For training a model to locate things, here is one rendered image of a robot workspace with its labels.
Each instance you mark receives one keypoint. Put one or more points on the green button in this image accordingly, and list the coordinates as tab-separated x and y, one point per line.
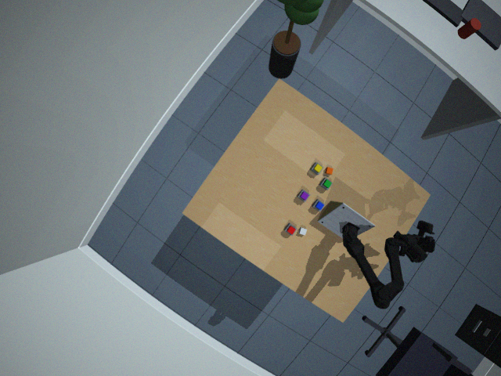
326	183

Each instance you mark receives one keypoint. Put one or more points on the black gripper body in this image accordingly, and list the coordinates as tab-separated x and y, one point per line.
423	227

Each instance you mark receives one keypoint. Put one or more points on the red button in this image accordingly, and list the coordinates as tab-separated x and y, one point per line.
290	229

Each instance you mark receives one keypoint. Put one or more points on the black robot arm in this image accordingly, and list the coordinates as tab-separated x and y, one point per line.
383	295

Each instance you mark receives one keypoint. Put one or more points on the purple button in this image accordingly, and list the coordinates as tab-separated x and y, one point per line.
303	195

